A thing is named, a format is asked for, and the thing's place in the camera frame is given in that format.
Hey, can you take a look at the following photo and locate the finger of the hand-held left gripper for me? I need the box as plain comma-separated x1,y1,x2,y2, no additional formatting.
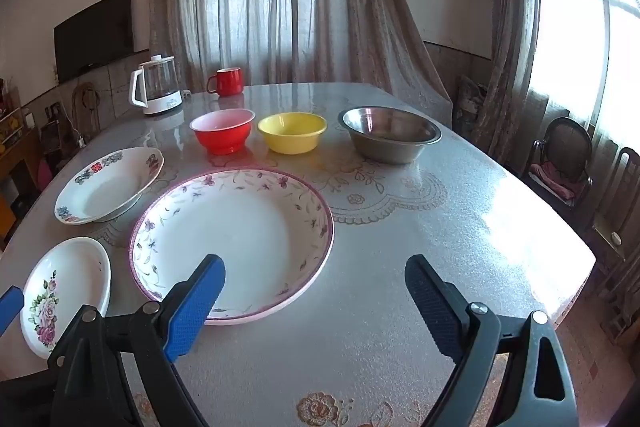
0,286,25,339

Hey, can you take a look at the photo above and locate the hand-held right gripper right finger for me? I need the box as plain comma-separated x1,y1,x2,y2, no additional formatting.
404,254,581,427

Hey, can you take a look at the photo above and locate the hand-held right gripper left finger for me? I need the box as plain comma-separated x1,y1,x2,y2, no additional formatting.
50,253,227,427

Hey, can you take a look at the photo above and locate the small pink rose plate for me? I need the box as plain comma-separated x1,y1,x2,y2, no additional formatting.
20,237,112,360

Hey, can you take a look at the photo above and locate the large purple-rimmed floral plate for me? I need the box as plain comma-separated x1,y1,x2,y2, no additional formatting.
129,168,335,326

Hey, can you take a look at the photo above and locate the medium red-blue patterned plate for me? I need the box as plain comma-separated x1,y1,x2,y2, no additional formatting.
54,147,165,226

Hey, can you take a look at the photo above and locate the stainless steel bowl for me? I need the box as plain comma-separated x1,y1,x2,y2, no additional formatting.
338,107,443,164

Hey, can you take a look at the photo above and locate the red plastic bowl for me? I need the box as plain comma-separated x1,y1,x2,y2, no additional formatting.
189,109,256,156

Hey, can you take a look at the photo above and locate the yellow plastic bowl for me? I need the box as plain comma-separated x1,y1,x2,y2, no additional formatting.
257,112,328,154

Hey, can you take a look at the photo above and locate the gold lace table mat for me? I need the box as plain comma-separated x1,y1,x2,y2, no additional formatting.
92,152,448,248

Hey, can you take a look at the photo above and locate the wooden cabinet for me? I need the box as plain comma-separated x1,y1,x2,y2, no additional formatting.
0,107,46,248

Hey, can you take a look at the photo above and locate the pink chair cushion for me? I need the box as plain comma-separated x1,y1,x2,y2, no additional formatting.
530,161,577,202

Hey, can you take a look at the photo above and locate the grey patterned bundle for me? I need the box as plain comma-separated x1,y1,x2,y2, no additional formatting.
457,76,488,128

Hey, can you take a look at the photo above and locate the dark wooden round-back chair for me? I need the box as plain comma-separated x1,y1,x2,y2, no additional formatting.
522,117,596,228

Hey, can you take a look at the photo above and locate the dark wooden slatted chair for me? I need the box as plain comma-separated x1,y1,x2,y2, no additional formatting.
592,147,640,343

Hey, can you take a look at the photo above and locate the white glass electric kettle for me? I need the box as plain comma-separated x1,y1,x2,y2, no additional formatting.
130,55,183,116

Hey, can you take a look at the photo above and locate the red mug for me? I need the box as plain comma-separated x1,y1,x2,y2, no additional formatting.
206,67,245,98

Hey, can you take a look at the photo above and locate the narrow beige sheer curtain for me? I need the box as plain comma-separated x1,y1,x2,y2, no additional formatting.
472,0,543,158

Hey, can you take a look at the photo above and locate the wide beige sheer curtain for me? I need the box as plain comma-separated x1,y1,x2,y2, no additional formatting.
149,0,453,128

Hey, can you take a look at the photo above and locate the bright window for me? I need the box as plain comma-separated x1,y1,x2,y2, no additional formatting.
530,0,640,148

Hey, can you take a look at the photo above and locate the black wall television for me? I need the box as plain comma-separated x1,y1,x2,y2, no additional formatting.
53,0,135,84

